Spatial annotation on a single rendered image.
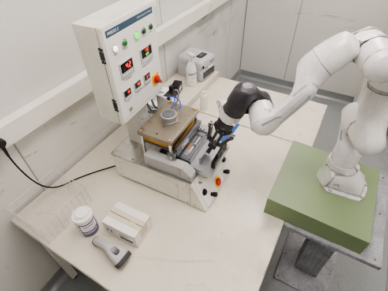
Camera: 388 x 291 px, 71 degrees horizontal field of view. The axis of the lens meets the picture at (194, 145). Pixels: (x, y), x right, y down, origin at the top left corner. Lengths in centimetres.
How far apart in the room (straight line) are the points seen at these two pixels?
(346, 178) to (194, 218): 71
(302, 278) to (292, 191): 89
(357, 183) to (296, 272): 92
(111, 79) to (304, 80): 69
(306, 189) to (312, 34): 232
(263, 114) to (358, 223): 66
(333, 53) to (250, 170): 81
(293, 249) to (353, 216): 88
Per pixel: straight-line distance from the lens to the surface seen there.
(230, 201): 141
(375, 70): 98
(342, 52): 98
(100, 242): 130
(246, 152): 165
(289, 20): 345
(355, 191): 144
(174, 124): 126
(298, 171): 145
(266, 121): 99
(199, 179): 130
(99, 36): 104
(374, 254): 147
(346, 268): 228
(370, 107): 115
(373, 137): 117
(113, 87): 113
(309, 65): 98
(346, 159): 131
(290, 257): 216
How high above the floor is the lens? 191
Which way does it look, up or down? 44 degrees down
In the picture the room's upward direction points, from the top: 2 degrees counter-clockwise
